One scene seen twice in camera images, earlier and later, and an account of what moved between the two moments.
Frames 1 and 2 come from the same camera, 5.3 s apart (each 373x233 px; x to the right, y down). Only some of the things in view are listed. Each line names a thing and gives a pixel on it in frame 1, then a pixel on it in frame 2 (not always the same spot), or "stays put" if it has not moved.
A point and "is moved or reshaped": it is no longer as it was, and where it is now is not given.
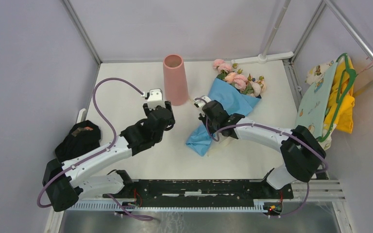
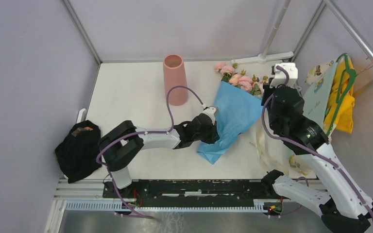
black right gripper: (203, 117) → (267, 91)
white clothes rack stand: (264, 58) stays put
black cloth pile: (83, 137) stays put
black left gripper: (146, 109) → (213, 136)
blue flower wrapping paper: (234, 101) is moved or reshaped
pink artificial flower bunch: (248, 86) is moved or reshaped
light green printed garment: (313, 106) stays put
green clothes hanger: (351, 74) stays put
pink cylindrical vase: (175, 87) stays put
